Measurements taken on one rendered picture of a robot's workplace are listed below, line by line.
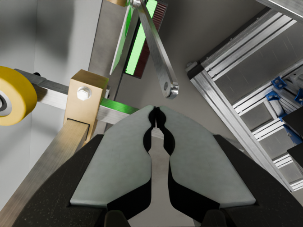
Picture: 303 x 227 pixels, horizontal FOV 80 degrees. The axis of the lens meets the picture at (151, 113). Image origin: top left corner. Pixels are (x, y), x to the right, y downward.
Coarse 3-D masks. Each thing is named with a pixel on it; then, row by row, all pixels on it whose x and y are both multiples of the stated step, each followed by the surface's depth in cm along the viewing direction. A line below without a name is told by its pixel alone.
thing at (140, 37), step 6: (150, 0) 36; (150, 6) 36; (150, 12) 37; (138, 30) 39; (138, 36) 39; (144, 36) 39; (138, 42) 40; (138, 48) 41; (132, 54) 41; (138, 54) 41; (132, 60) 42; (132, 66) 43; (126, 72) 43; (132, 72) 43
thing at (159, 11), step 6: (156, 6) 37; (162, 6) 37; (156, 12) 37; (162, 12) 37; (156, 18) 38; (156, 24) 38; (144, 48) 41; (144, 54) 41; (138, 60) 42; (144, 60) 42; (138, 66) 43; (144, 66) 43; (138, 72) 43
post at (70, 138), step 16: (64, 128) 28; (80, 128) 30; (64, 144) 26; (80, 144) 28; (48, 160) 23; (64, 160) 24; (32, 176) 20; (48, 176) 21; (16, 192) 18; (32, 192) 19; (16, 208) 17; (0, 224) 16
